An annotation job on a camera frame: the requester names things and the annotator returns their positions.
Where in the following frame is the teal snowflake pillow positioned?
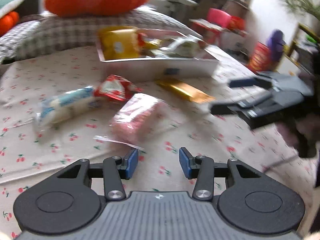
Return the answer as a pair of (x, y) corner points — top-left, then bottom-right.
(0, 0), (31, 16)

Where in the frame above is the white pecan snack packet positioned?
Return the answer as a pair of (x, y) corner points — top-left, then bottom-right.
(162, 36), (208, 58)

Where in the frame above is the gold foil snack packet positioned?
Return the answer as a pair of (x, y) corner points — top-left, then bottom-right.
(156, 78), (216, 104)

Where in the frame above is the small orange cushion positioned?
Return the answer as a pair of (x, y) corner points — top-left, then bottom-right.
(0, 11), (20, 36)

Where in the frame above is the grey checkered blanket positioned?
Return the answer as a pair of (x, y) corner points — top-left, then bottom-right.
(0, 20), (42, 64)

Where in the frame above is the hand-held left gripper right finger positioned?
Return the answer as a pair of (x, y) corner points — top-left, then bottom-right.
(179, 147), (263, 201)

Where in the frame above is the purple plastic toy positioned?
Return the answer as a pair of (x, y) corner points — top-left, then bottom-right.
(266, 29), (287, 63)

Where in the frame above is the grey checkered pillow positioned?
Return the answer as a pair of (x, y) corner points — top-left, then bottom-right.
(17, 9), (202, 61)

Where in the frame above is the person's right hand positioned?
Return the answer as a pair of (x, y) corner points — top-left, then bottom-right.
(276, 120), (304, 153)

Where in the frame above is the red plastic child chair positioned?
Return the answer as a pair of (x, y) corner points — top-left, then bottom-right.
(189, 8), (232, 46)

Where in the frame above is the green potted plant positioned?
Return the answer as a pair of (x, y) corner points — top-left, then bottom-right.
(279, 0), (320, 19)

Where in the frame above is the white cardboard box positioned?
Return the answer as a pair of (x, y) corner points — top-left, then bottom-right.
(96, 29), (221, 83)

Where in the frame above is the grey white office chair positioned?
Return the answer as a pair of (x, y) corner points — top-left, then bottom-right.
(153, 0), (198, 23)

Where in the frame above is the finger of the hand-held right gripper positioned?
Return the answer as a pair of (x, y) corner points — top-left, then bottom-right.
(209, 91), (275, 117)
(229, 77), (275, 88)

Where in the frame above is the cherry print bed sheet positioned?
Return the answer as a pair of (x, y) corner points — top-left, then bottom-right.
(0, 45), (315, 240)

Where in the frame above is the red gift bag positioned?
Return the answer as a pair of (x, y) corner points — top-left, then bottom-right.
(247, 42), (272, 72)

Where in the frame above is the white blue bread roll packet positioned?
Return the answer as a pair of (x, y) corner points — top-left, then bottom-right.
(34, 86), (101, 131)

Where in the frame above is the pink clear snack packet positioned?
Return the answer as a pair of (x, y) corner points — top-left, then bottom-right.
(93, 92), (164, 152)

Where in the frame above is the red white snack packet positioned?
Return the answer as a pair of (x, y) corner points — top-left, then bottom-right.
(94, 74), (143, 102)

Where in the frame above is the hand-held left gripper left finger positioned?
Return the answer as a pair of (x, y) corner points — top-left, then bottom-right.
(57, 148), (139, 202)

